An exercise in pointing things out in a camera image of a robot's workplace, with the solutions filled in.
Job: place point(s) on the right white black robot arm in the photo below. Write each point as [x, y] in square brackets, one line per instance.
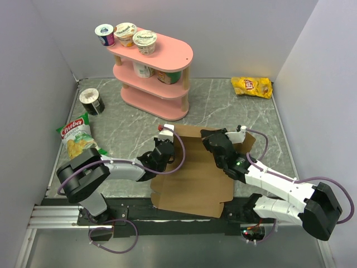
[314, 207]

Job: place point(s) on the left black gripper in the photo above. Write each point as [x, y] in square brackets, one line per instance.
[157, 141]

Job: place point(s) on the white Chobani yogurt cup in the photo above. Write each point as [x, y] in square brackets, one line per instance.
[145, 40]

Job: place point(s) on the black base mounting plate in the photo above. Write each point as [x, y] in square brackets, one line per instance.
[150, 220]

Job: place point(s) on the yellow Lays chips bag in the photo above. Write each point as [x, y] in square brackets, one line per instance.
[257, 87]

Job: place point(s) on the blue white yogurt cup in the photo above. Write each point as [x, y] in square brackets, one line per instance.
[105, 34]

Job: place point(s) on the aluminium frame rail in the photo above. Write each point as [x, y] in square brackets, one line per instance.
[48, 231]

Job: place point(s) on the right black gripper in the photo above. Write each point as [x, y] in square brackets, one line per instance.
[206, 135]

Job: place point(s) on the brown cardboard box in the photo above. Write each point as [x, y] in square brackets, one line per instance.
[194, 184]

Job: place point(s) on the pink three-tier shelf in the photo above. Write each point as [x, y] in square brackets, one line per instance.
[169, 102]

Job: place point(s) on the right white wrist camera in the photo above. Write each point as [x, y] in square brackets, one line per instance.
[237, 136]

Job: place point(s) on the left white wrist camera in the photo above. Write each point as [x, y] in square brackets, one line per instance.
[166, 132]

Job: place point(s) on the green can on middle shelf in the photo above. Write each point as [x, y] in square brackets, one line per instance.
[168, 78]

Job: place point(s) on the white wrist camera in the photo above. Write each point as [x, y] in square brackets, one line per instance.
[166, 132]
[237, 136]

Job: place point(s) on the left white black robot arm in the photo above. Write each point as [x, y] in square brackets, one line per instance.
[81, 176]

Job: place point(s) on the orange Chobani yogurt cup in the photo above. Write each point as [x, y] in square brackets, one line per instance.
[124, 32]

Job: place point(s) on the black can with white lid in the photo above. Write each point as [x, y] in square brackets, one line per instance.
[92, 101]

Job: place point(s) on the white cup on middle shelf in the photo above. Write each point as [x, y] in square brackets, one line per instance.
[143, 71]

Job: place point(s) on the green Chuba chips bag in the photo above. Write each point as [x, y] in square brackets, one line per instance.
[76, 137]

